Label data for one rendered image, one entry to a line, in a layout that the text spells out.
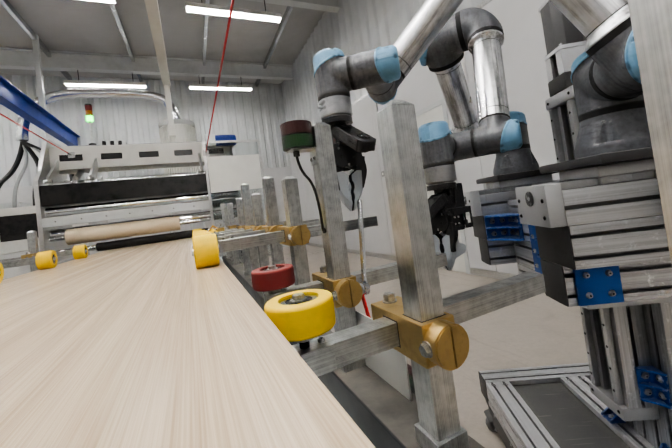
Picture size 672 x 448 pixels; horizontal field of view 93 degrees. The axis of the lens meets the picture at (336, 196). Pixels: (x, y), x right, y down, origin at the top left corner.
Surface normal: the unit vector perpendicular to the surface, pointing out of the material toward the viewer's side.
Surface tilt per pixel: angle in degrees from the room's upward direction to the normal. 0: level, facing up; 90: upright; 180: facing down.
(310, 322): 90
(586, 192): 90
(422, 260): 90
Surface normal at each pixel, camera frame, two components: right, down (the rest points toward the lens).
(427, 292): 0.41, -0.08
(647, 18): -0.91, 0.11
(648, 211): -0.11, -0.02
